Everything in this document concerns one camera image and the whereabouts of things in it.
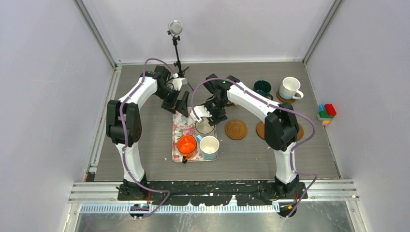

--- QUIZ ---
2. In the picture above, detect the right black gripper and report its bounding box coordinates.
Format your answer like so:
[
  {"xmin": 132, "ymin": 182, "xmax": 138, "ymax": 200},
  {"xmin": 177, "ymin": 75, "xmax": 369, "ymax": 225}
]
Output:
[{"xmin": 200, "ymin": 97, "xmax": 227, "ymax": 127}]

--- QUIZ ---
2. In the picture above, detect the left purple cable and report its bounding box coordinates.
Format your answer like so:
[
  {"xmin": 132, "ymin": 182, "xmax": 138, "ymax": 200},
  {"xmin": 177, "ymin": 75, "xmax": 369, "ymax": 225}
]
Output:
[{"xmin": 119, "ymin": 58, "xmax": 171, "ymax": 219}]

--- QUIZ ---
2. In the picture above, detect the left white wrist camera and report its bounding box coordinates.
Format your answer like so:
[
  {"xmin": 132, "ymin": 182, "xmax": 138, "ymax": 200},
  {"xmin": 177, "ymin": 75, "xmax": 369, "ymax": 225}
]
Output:
[{"xmin": 171, "ymin": 73, "xmax": 188, "ymax": 91}]

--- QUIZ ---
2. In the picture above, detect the white mug brown rim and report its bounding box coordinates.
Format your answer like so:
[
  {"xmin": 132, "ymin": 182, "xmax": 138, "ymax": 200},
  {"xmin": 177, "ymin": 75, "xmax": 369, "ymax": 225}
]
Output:
[{"xmin": 195, "ymin": 118, "xmax": 215, "ymax": 135}]

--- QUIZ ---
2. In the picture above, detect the microphone on black tripod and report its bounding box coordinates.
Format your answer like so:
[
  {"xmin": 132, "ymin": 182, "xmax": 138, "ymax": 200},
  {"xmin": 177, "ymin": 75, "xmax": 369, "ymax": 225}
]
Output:
[{"xmin": 167, "ymin": 20, "xmax": 189, "ymax": 77}]

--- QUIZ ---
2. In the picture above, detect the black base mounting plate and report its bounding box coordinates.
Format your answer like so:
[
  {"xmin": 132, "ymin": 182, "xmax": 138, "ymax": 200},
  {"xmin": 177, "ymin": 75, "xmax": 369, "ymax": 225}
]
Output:
[{"xmin": 116, "ymin": 180, "xmax": 308, "ymax": 206}]

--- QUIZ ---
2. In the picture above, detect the purple cable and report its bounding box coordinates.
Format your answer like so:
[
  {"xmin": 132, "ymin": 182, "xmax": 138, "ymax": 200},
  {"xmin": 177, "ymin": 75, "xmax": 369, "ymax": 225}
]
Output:
[
  {"xmin": 119, "ymin": 58, "xmax": 171, "ymax": 219},
  {"xmin": 190, "ymin": 77, "xmax": 318, "ymax": 219}
]

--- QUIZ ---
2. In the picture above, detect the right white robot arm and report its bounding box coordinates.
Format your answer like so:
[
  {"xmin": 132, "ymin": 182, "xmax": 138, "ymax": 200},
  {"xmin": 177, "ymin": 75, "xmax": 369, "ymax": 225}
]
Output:
[{"xmin": 191, "ymin": 74, "xmax": 306, "ymax": 199}]

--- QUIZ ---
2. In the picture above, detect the floral serving tray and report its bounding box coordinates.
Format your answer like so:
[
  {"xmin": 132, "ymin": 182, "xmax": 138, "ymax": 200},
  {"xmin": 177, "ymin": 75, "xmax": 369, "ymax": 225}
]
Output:
[{"xmin": 172, "ymin": 112, "xmax": 218, "ymax": 163}]

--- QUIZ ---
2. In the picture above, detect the white light blue mug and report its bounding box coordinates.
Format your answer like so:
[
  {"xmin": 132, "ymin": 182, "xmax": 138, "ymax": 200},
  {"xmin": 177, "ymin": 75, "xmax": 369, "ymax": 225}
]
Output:
[{"xmin": 196, "ymin": 135, "xmax": 220, "ymax": 160}]

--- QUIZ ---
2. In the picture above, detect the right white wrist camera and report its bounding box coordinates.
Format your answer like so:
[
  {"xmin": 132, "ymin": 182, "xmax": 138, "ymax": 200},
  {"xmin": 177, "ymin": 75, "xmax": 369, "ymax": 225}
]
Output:
[{"xmin": 190, "ymin": 105, "xmax": 212, "ymax": 123}]

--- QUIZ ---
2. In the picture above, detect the colourful toy block stack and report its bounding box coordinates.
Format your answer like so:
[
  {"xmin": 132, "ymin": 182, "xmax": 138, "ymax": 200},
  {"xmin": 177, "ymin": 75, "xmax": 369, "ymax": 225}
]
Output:
[{"xmin": 317, "ymin": 103, "xmax": 337, "ymax": 126}]

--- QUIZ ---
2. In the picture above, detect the dark green mug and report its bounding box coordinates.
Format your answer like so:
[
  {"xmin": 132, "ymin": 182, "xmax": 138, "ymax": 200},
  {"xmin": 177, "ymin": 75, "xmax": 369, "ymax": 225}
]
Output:
[{"xmin": 252, "ymin": 80, "xmax": 273, "ymax": 100}]

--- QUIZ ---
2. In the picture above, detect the orange mug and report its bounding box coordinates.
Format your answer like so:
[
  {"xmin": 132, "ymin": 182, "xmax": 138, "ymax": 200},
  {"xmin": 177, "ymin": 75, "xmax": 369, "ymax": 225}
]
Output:
[{"xmin": 177, "ymin": 135, "xmax": 197, "ymax": 163}]

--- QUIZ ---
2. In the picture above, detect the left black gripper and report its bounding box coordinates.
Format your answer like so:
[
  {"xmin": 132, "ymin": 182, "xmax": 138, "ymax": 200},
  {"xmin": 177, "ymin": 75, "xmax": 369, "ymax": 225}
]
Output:
[{"xmin": 154, "ymin": 87, "xmax": 189, "ymax": 117}]

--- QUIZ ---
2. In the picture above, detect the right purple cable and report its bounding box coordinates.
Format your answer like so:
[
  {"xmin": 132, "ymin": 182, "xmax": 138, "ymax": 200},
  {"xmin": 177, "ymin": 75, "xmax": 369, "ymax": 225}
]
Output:
[{"xmin": 190, "ymin": 77, "xmax": 318, "ymax": 219}]

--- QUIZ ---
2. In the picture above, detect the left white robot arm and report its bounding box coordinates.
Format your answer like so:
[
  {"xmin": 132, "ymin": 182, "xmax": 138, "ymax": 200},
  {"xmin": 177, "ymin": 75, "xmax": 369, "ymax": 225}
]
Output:
[{"xmin": 106, "ymin": 65, "xmax": 189, "ymax": 200}]

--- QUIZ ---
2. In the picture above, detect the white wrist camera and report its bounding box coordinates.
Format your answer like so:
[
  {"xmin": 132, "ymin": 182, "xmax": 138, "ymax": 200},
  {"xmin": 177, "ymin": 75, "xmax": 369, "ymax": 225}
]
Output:
[
  {"xmin": 171, "ymin": 73, "xmax": 188, "ymax": 91},
  {"xmin": 190, "ymin": 105, "xmax": 212, "ymax": 123}
]

